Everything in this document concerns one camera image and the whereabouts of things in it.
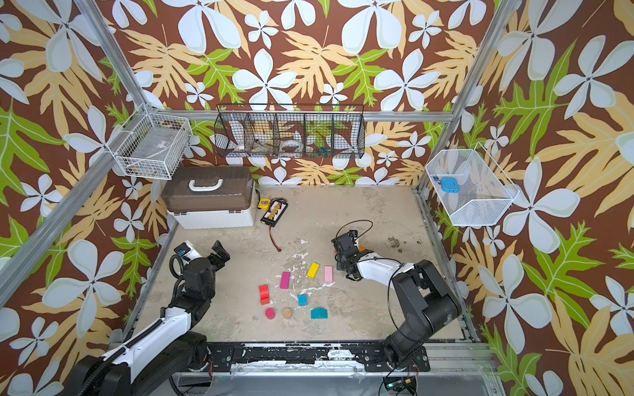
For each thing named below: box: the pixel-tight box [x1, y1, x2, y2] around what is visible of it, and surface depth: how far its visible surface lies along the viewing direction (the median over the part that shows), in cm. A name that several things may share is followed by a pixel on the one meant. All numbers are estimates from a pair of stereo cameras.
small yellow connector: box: [258, 198, 271, 211], surface depth 113 cm
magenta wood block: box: [279, 271, 291, 290], surface depth 93 cm
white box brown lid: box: [160, 166, 256, 231], surface depth 97 cm
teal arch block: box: [310, 306, 329, 320], surface depth 85 cm
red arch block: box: [259, 284, 270, 306], surface depth 88 cm
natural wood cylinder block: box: [282, 306, 294, 320], surface depth 83 cm
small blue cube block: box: [298, 294, 308, 307], surface depth 88 cm
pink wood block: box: [324, 265, 333, 283], surface depth 93 cm
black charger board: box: [260, 198, 289, 227], surface depth 112 cm
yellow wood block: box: [306, 262, 321, 279], surface depth 93 cm
